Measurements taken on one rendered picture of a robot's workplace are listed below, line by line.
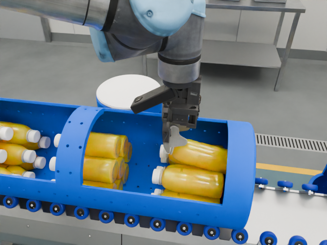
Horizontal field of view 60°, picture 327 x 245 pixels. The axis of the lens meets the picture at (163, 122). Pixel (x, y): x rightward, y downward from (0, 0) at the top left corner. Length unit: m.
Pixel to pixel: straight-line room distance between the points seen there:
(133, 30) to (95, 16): 0.05
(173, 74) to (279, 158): 2.04
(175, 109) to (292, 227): 0.52
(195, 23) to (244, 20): 3.43
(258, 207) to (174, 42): 0.61
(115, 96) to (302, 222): 0.80
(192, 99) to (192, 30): 0.16
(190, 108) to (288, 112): 2.53
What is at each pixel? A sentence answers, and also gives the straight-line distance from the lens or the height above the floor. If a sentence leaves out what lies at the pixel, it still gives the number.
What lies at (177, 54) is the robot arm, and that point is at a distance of 0.56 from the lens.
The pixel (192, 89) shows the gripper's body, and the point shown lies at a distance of 0.62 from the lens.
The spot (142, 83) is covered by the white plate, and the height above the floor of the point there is 1.04.
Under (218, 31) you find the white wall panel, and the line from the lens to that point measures 4.01.
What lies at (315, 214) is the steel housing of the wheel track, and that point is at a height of 0.93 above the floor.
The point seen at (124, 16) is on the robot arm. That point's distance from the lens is 0.36.
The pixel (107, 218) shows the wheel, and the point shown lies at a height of 0.96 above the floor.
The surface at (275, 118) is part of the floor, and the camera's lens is 2.98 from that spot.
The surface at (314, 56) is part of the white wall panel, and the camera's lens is 4.29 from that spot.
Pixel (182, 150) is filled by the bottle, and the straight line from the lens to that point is 0.72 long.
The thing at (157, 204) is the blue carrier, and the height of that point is 1.10.
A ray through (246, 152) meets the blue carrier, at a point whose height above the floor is 1.22.
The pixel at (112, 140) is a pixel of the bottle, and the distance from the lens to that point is 0.77.
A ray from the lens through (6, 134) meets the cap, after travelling 0.93.
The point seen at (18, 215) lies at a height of 0.92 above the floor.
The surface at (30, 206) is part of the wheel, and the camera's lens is 0.96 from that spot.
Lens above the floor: 1.67
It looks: 38 degrees down
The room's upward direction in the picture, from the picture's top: straight up
